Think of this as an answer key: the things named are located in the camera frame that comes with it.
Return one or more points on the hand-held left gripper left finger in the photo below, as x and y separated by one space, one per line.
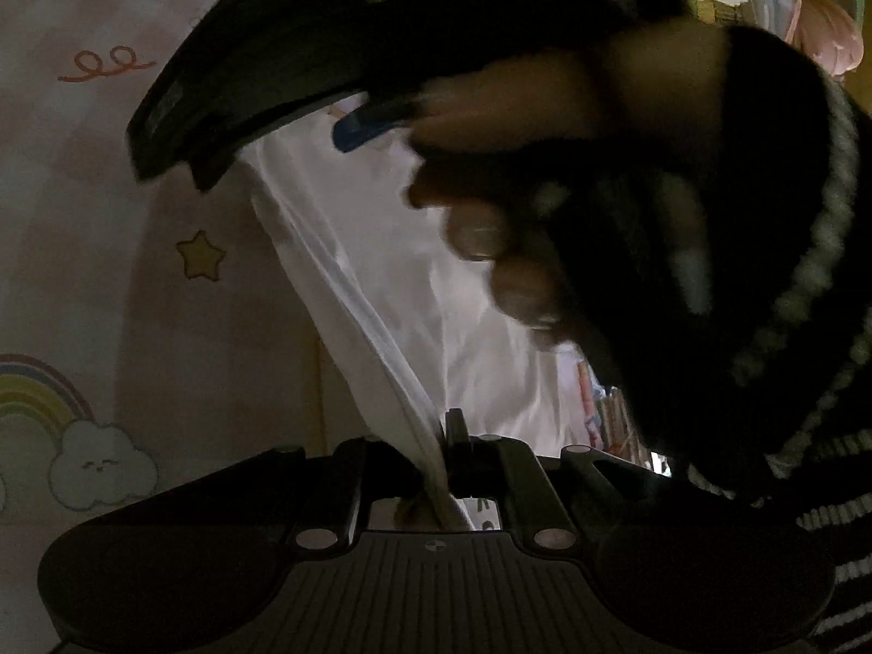
354 484

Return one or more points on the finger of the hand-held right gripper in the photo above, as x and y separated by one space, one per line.
361 129

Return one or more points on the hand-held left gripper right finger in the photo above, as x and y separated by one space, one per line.
463 449

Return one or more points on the white printed t-shirt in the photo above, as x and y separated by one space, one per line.
409 300

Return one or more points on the person's right forearm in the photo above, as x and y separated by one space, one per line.
749 252

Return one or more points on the person's right hand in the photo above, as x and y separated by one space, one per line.
545 122

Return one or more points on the row of colourful books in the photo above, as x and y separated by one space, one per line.
606 415

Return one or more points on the pink checked printed mat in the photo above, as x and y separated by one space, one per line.
82 231

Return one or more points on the pink plush toy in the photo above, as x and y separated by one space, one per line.
828 37

